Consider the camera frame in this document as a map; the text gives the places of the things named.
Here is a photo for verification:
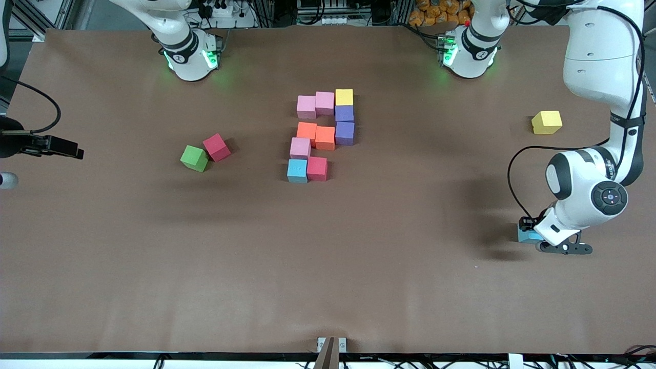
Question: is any red foam block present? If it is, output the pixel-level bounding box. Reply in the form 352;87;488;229
203;133;231;162
306;156;329;182

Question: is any orange foam block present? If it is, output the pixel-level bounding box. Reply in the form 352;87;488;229
315;126;335;151
297;122;318;147

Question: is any green foam block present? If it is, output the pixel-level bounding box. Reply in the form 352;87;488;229
180;145;209;173

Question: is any white power strip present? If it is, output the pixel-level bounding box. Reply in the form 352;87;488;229
202;0;237;18

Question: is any large table cover mat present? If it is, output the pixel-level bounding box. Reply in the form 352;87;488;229
0;25;656;355

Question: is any bag of orange items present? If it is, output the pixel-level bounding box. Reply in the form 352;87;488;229
409;0;473;27

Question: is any black electronics rack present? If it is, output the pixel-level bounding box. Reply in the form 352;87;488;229
296;0;377;26

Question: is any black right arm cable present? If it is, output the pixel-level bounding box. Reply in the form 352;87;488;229
0;76;62;135

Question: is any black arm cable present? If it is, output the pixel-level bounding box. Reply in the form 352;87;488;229
0;76;62;135
507;138;611;222

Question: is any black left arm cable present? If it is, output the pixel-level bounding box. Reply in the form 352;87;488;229
507;138;611;222

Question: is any aluminium frame profile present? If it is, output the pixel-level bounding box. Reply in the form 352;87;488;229
10;0;77;43

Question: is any metal clamp bracket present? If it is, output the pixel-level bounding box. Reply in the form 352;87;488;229
314;336;347;369

